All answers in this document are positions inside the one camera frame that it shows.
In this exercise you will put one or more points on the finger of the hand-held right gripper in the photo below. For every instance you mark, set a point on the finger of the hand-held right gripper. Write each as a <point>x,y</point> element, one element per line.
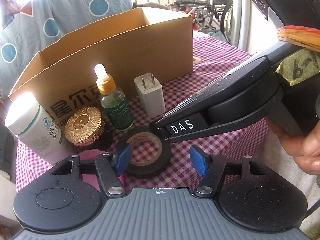
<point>185,127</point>

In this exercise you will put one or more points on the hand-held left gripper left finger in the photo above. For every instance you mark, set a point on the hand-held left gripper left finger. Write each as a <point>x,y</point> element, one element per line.
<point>124,158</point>

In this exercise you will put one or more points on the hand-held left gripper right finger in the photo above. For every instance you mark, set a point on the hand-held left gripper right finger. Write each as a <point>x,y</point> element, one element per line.
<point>198,160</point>

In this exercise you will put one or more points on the black tape roll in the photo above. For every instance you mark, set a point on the black tape roll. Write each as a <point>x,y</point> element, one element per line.
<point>150,171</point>

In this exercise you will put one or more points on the white charger plug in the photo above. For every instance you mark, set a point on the white charger plug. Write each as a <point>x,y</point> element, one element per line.
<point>150,97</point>

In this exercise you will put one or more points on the green dropper bottle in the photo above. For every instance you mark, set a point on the green dropper bottle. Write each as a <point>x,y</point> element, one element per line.
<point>116,110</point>

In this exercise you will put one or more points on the gold lidded jar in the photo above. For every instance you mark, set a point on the gold lidded jar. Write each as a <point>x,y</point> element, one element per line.
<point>83,123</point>

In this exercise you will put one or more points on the brown cardboard box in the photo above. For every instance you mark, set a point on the brown cardboard box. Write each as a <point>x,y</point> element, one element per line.
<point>150,55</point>

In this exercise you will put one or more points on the white pill bottle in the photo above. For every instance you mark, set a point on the white pill bottle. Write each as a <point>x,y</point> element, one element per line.
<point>32,130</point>

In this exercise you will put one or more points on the person's right hand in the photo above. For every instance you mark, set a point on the person's right hand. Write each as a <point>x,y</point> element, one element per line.
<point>310,152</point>

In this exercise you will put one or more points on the purple checkered tablecloth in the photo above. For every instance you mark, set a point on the purple checkered tablecloth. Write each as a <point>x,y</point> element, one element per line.
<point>212,60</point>

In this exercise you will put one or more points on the blue printed blanket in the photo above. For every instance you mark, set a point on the blue printed blanket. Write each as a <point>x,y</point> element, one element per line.
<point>75,5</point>

